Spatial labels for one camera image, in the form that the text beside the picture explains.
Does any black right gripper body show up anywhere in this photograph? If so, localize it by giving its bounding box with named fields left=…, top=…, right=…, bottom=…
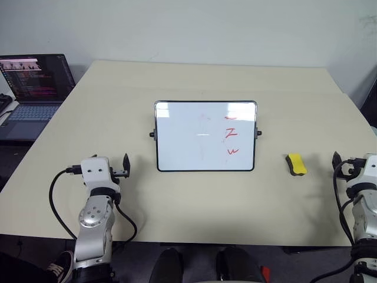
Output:
left=335, top=160, right=356, bottom=181

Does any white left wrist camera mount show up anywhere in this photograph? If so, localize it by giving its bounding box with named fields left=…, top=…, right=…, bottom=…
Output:
left=80, top=157, right=121, bottom=193

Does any small red object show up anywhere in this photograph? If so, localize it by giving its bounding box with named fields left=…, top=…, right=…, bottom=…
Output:
left=260, top=265, right=272, bottom=283

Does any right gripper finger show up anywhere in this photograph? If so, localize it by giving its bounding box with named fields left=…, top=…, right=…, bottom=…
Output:
left=332, top=150, right=343, bottom=171

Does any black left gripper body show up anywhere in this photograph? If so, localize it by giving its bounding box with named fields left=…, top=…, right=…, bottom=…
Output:
left=109, top=166, right=131, bottom=180

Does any open grey laptop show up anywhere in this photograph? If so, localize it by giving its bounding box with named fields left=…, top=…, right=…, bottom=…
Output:
left=0, top=54, right=77, bottom=143

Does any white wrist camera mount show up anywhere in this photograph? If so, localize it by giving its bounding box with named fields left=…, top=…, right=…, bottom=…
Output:
left=80, top=157, right=121, bottom=193
left=345, top=153, right=377, bottom=190

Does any yellow and black eraser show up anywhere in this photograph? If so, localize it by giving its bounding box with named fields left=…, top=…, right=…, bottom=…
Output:
left=285, top=152, right=309, bottom=177

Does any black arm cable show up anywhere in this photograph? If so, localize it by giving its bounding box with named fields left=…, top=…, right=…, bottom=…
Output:
left=332, top=160, right=358, bottom=283
left=48, top=166, right=138, bottom=242

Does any black sneaker with white stripes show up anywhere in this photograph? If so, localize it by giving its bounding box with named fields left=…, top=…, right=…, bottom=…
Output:
left=46, top=250, right=75, bottom=283

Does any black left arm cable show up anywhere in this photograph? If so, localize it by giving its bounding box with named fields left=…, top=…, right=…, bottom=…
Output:
left=48, top=166, right=138, bottom=242

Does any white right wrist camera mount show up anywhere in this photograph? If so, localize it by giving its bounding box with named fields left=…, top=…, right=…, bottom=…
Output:
left=345, top=153, right=377, bottom=190

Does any black-framed tabletop whiteboard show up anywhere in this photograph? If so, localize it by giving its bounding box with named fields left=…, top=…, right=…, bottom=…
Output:
left=148, top=100, right=263, bottom=173

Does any dark rounded shape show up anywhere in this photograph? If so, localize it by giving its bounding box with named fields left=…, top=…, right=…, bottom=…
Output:
left=148, top=248, right=184, bottom=283

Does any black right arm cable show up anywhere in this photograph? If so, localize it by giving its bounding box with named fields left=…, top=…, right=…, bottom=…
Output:
left=332, top=160, right=358, bottom=283

